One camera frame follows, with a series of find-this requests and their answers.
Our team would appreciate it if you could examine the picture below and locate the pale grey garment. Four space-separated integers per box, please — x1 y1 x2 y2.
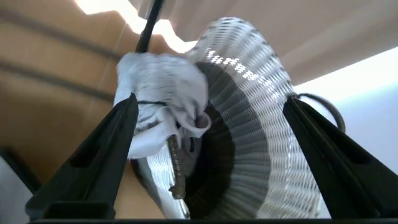
113 52 213 160

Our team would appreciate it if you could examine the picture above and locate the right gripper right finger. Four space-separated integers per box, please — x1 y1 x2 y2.
282 96 398 218

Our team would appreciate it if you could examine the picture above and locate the white laundry basket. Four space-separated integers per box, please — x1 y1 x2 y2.
130 17 346 220

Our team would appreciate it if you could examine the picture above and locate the black clothes rack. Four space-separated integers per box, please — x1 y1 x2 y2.
0 0 165 103

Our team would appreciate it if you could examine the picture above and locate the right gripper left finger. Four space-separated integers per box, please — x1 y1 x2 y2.
24 92 140 220

